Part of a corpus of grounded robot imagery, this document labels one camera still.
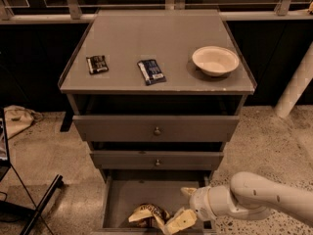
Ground brown chip bag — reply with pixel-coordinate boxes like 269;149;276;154
128;204;170;229

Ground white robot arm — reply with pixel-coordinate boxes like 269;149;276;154
163;171;313;235

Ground grey bottom drawer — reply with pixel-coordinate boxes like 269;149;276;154
90;173;208;235

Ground grey drawer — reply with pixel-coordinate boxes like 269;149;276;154
73;115;239;142
90;173;208;235
90;151;224;170

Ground grey middle drawer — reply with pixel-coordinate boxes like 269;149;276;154
90;151;224;170

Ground grey drawer cabinet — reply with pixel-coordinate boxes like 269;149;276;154
58;9;258;235

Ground grey top drawer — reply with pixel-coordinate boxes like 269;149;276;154
73;115;239;142

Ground beige cloth bag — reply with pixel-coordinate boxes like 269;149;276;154
4;105;43;139

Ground blue snack packet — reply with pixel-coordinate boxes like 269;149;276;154
137;59;166;85

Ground white bowl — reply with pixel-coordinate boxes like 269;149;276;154
192;46;240;76

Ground black snack packet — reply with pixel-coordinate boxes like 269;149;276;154
86;55;109;74

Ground black stand with screen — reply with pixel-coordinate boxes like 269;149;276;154
0;107;65;235

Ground metal window railing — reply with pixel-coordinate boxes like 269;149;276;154
0;0;313;23

